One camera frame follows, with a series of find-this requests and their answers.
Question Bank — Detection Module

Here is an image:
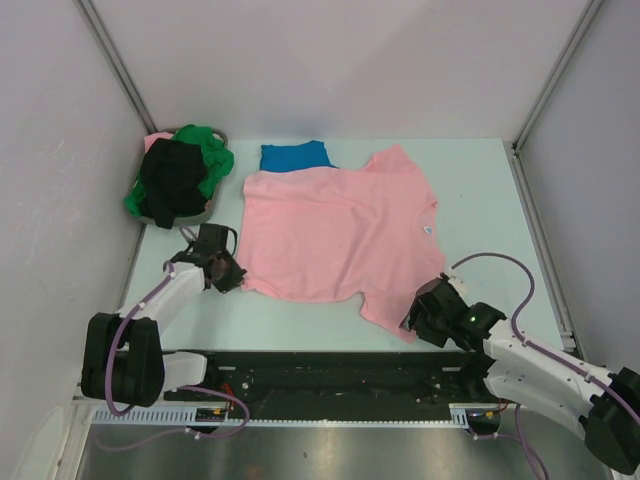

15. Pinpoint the aluminium frame rail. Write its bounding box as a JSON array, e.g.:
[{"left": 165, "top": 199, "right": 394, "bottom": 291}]
[{"left": 72, "top": 383, "right": 169, "bottom": 407}]

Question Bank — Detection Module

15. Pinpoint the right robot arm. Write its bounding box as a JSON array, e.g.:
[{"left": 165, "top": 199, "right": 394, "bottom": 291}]
[{"left": 402, "top": 276, "right": 639, "bottom": 475}]

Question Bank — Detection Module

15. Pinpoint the white slotted cable duct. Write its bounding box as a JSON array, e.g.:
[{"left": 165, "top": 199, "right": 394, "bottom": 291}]
[{"left": 92, "top": 402, "right": 501, "bottom": 429}]

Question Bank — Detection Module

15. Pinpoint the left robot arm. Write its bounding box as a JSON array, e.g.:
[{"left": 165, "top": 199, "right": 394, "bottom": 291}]
[{"left": 80, "top": 223, "right": 246, "bottom": 416}]

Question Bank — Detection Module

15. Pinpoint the black t-shirt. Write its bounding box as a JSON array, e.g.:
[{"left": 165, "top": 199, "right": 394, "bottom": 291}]
[{"left": 139, "top": 138, "right": 207, "bottom": 229}]

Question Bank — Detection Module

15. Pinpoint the green t-shirt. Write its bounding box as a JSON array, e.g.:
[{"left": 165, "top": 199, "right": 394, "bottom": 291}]
[{"left": 123, "top": 124, "right": 234, "bottom": 224}]

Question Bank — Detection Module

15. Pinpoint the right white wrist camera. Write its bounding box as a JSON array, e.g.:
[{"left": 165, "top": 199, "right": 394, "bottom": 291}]
[{"left": 441, "top": 268, "right": 468, "bottom": 297}]

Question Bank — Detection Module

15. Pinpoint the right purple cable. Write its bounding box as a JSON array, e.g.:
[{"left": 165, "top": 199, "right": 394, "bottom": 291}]
[{"left": 447, "top": 252, "right": 640, "bottom": 480}]

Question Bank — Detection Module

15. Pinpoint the grey laundry basket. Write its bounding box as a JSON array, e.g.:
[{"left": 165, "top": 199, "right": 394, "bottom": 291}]
[{"left": 143, "top": 128, "right": 228, "bottom": 228}]

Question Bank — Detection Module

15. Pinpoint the aluminium corner post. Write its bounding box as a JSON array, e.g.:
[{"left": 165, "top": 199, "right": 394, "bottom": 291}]
[
  {"left": 73, "top": 0, "right": 158, "bottom": 134},
  {"left": 510, "top": 0, "right": 606, "bottom": 152}
]

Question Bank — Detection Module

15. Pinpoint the left aluminium corner post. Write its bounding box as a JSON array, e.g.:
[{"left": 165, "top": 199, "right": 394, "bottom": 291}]
[{"left": 73, "top": 0, "right": 158, "bottom": 134}]

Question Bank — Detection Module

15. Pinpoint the right aluminium corner post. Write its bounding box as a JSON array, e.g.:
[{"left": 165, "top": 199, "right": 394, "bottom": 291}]
[{"left": 510, "top": 0, "right": 606, "bottom": 152}]

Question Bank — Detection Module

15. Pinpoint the pink t-shirt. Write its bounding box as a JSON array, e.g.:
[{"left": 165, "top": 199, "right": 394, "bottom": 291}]
[
  {"left": 236, "top": 145, "right": 445, "bottom": 343},
  {"left": 143, "top": 132, "right": 174, "bottom": 152}
]

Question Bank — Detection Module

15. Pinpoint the folded blue t-shirt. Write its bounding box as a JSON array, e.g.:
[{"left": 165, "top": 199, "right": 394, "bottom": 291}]
[{"left": 259, "top": 140, "right": 334, "bottom": 173}]

